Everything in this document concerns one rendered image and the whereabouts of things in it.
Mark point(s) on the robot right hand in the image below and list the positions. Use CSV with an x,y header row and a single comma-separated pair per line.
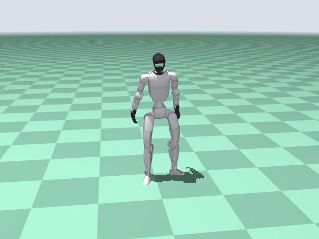
x,y
133,116

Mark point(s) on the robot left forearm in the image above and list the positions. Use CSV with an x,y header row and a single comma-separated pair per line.
x,y
175,101

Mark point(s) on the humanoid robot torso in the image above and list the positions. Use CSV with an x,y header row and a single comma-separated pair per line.
x,y
159,91

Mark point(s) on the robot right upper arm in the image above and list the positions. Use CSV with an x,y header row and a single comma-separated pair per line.
x,y
144,78

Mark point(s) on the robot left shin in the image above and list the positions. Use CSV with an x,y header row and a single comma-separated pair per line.
x,y
173,154

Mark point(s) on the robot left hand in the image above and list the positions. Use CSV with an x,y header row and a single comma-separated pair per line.
x,y
177,111

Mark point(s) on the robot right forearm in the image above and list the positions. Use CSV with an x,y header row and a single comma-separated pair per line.
x,y
135,103

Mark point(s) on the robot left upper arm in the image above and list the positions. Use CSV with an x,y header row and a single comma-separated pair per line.
x,y
174,83

